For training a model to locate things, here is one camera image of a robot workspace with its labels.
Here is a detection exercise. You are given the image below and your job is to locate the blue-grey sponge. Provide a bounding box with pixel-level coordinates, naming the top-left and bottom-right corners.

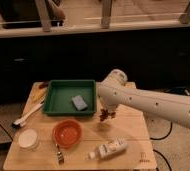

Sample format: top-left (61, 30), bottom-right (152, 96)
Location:
top-left (71, 95), bottom-right (88, 111)

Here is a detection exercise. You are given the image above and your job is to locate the dark red grape bunch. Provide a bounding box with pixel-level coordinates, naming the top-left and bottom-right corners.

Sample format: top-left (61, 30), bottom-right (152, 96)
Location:
top-left (100, 109), bottom-right (116, 121)

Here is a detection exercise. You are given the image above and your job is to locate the white round lid container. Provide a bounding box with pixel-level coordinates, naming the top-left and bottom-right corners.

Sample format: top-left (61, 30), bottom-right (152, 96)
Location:
top-left (18, 129), bottom-right (38, 149)

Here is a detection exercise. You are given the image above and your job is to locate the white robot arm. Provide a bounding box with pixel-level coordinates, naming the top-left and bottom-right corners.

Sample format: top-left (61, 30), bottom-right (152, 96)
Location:
top-left (97, 69), bottom-right (190, 129)

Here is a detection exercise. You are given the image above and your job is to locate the red bowl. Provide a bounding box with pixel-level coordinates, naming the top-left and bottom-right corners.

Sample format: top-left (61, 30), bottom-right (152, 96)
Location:
top-left (52, 119), bottom-right (82, 149)

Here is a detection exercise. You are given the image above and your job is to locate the black cable on floor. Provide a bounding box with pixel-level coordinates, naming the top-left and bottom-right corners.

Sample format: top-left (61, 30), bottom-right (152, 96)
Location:
top-left (149, 120), bottom-right (173, 171)

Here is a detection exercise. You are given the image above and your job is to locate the wooden table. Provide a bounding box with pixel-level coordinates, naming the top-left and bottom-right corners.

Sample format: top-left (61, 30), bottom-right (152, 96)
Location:
top-left (2, 81), bottom-right (158, 171)

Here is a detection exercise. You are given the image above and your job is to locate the dark blue object on floor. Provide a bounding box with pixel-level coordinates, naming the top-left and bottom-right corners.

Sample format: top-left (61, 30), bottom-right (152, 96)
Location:
top-left (168, 87), bottom-right (190, 96)

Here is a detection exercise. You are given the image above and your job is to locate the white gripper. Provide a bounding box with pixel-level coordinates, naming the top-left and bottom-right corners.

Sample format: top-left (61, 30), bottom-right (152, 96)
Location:
top-left (100, 99), bottom-right (118, 113)

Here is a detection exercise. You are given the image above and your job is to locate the clear plastic bottle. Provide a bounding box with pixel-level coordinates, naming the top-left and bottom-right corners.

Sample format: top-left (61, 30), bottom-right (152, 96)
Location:
top-left (88, 138), bottom-right (128, 160)

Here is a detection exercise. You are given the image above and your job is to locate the dark red small item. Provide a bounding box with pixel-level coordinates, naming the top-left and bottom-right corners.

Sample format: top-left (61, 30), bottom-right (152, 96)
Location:
top-left (39, 82), bottom-right (49, 89)

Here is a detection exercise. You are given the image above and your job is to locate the green plastic tray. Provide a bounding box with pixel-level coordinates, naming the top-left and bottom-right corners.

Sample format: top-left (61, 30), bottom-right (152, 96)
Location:
top-left (42, 80), bottom-right (97, 116)

